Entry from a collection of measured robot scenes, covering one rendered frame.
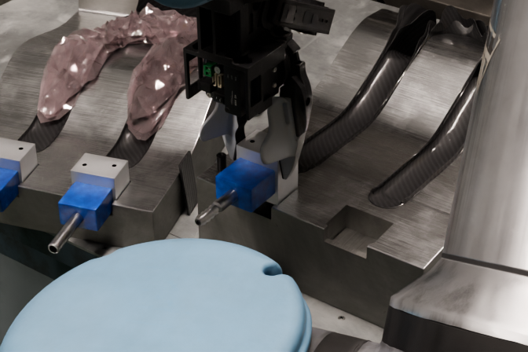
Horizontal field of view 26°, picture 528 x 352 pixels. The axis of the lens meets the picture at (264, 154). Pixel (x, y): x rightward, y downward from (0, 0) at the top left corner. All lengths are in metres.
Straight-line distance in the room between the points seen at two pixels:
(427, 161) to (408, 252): 0.18
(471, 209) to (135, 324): 0.13
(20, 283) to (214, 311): 1.05
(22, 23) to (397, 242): 0.80
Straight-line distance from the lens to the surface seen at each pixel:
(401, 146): 1.23
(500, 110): 0.40
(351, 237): 1.12
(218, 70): 1.01
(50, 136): 1.32
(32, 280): 1.43
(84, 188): 1.19
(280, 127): 1.06
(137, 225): 1.19
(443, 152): 1.23
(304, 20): 1.06
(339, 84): 1.31
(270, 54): 1.00
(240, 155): 1.12
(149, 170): 1.24
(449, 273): 0.41
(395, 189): 1.16
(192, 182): 1.26
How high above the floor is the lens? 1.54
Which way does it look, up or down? 33 degrees down
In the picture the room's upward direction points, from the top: straight up
